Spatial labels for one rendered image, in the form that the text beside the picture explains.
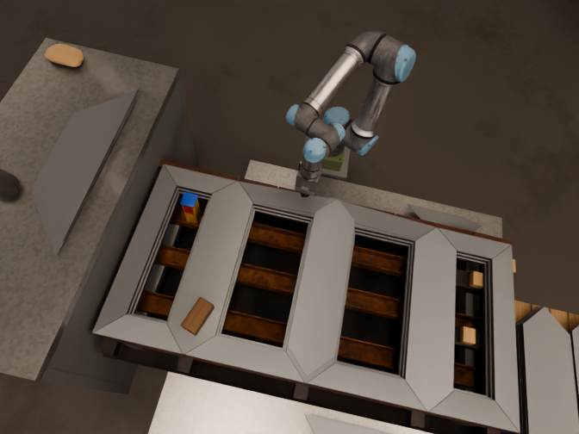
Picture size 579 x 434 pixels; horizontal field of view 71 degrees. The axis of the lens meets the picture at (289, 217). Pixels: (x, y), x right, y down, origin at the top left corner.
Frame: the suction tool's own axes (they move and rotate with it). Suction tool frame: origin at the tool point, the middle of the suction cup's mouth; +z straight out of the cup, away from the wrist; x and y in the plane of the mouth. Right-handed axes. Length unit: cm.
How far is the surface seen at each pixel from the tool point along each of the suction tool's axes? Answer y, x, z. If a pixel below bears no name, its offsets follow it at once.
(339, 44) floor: -30, 205, 94
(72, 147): -86, -23, -13
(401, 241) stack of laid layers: 45.2, 1.0, 13.1
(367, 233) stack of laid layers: 30.3, -1.2, 12.9
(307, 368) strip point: 24, -62, 11
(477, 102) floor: 93, 194, 97
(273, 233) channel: -9.1, -9.7, 28.3
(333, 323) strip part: 28, -43, 11
